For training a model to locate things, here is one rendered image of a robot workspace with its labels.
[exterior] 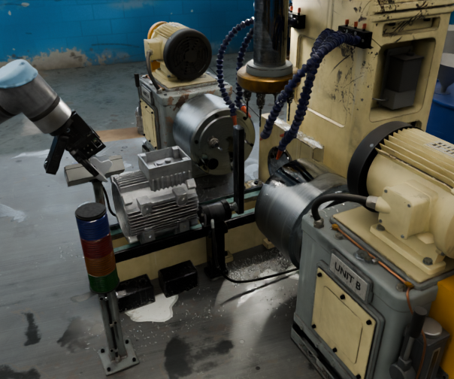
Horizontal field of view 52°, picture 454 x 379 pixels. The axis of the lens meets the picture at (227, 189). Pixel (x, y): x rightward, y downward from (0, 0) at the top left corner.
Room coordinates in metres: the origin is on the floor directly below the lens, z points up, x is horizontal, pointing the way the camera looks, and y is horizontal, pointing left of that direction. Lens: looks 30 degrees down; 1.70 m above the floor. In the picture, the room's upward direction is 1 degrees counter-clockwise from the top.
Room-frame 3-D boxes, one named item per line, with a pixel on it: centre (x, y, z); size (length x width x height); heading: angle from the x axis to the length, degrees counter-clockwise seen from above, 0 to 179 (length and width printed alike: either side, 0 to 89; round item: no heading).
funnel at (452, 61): (2.46, -1.21, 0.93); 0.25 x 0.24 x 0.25; 106
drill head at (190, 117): (1.58, 0.07, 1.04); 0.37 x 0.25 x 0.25; 26
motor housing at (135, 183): (1.12, 0.21, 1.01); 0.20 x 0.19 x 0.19; 116
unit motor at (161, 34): (1.82, 0.22, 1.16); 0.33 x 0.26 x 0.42; 26
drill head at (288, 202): (0.97, -0.23, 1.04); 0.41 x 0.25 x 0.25; 26
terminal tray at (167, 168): (1.14, 0.17, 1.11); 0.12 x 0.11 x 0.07; 116
